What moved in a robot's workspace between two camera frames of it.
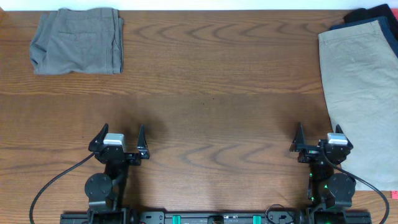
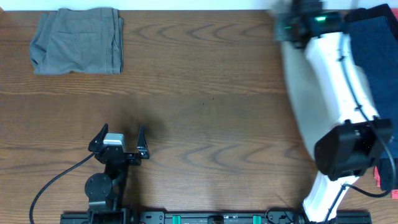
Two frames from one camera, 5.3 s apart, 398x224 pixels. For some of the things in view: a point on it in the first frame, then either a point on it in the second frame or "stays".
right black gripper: [323, 152] -> [283, 28]
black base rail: [308, 216] stays
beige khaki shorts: [360, 73] -> [310, 112]
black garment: [381, 10] stays
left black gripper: [116, 154] stays
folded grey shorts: [79, 41] stays
